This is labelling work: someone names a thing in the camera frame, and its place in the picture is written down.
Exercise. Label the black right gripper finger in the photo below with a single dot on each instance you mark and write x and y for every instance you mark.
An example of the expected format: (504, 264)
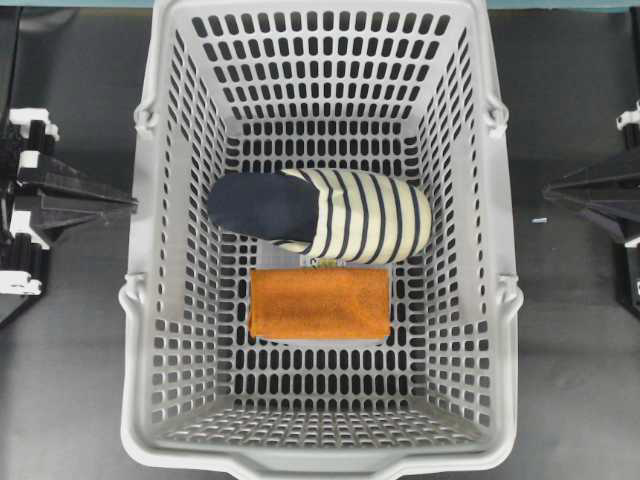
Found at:
(615, 211)
(620, 171)

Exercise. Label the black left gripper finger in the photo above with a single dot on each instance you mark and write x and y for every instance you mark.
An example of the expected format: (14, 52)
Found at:
(55, 176)
(49, 218)

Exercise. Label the grey plastic shopping basket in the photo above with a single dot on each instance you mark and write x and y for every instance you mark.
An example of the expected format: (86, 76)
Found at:
(405, 89)

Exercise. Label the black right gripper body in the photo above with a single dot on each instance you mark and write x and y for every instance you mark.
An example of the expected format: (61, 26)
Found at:
(628, 252)

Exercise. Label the navy striped cream slipper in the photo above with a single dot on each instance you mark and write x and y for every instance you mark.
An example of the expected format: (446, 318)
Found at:
(347, 215)

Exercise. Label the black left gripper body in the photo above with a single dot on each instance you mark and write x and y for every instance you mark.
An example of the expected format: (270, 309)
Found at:
(26, 133)

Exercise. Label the orange folded cloth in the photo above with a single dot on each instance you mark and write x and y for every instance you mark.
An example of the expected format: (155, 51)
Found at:
(320, 304)

